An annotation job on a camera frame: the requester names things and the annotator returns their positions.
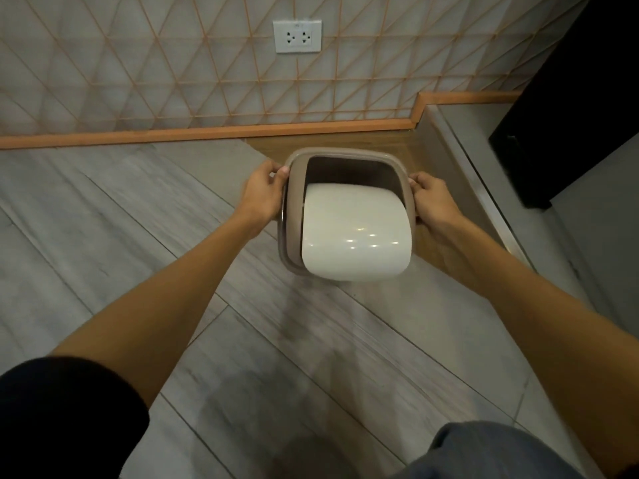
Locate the white wall power outlet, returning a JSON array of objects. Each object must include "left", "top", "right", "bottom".
[{"left": 273, "top": 20, "right": 322, "bottom": 54}]

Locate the person's grey trouser leg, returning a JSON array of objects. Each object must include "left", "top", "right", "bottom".
[{"left": 392, "top": 421, "right": 586, "bottom": 479}]

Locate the person's black sleeve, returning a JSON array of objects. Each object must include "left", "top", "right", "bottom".
[{"left": 0, "top": 356, "right": 151, "bottom": 479}]

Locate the metal floor track strip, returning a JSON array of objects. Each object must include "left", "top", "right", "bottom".
[{"left": 438, "top": 105, "right": 539, "bottom": 271}]

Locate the person's right hand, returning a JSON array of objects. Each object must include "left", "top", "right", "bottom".
[{"left": 408, "top": 171, "right": 466, "bottom": 230}]

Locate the taupe swing-lid trash bin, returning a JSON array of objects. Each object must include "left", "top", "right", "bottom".
[{"left": 277, "top": 147, "right": 419, "bottom": 283}]

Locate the orange wooden baseboard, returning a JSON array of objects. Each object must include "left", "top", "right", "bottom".
[{"left": 0, "top": 90, "right": 523, "bottom": 150}]

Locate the person's left forearm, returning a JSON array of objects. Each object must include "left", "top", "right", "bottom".
[{"left": 50, "top": 210, "right": 256, "bottom": 409}]

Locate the person's left hand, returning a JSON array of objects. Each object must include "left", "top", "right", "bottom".
[{"left": 238, "top": 159, "right": 291, "bottom": 236}]

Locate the person's right forearm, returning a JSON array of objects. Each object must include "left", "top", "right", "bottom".
[{"left": 435, "top": 214, "right": 639, "bottom": 477}]

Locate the black cabinet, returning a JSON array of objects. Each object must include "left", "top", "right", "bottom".
[{"left": 488, "top": 0, "right": 639, "bottom": 211}]

